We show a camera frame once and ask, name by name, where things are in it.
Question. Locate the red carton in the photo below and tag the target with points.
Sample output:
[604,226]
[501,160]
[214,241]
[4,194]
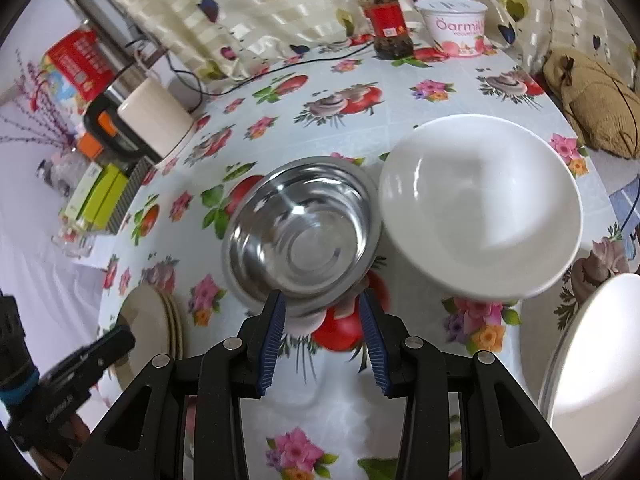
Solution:
[80,60]

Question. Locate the white bowl with blue stripes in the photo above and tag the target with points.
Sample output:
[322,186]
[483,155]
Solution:
[595,370]
[475,200]

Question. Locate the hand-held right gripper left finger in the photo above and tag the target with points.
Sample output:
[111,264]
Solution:
[272,340]

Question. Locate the cream curtain with heart print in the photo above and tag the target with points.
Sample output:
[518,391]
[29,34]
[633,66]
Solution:
[280,5]

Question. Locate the white yogurt tub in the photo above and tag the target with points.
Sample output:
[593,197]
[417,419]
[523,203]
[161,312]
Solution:
[452,30]

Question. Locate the glass jar with red label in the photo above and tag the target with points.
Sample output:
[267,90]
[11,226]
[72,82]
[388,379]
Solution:
[385,20]

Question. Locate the striped storage tray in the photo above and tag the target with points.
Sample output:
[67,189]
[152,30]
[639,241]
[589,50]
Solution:
[130,195]

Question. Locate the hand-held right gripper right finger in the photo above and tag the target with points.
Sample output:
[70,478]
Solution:
[372,345]

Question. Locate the brown cloth bag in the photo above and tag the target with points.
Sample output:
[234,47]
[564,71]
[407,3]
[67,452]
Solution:
[595,100]

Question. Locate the lime green box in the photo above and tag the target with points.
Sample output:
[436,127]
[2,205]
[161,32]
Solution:
[107,210]
[107,187]

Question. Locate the white slim carton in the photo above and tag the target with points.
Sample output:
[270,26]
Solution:
[82,190]

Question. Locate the light blue cloth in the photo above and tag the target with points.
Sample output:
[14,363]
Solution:
[625,200]

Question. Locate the orange box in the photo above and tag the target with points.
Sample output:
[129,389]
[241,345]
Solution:
[91,146]

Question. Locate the group of small glass bottles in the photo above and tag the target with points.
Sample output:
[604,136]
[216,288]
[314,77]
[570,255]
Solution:
[75,240]

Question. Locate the stainless steel bowl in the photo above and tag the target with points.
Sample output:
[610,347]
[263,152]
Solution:
[300,240]

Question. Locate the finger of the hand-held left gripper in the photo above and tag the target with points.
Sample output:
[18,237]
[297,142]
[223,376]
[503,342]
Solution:
[117,341]
[80,371]

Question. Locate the purple flower branches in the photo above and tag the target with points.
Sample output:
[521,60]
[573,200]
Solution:
[35,110]

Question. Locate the cream electric kettle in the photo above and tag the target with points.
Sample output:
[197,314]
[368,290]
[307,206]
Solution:
[150,120]

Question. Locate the person's left hand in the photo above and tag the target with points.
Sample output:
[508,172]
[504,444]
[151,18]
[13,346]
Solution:
[55,460]

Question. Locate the clear plastic bag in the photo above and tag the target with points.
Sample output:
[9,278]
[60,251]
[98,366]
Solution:
[60,172]

